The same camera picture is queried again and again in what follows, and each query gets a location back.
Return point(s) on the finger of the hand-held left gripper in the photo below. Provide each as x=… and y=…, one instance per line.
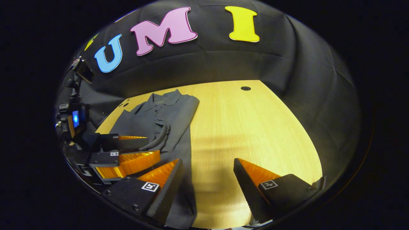
x=127, y=143
x=134, y=163

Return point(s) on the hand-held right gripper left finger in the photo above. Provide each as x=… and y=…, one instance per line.
x=167, y=195

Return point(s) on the black backdrop cloth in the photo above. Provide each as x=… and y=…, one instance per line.
x=223, y=60

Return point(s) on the grey collared shirt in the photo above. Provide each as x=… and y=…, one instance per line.
x=172, y=121

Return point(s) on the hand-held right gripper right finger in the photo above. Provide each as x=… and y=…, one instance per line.
x=247, y=191

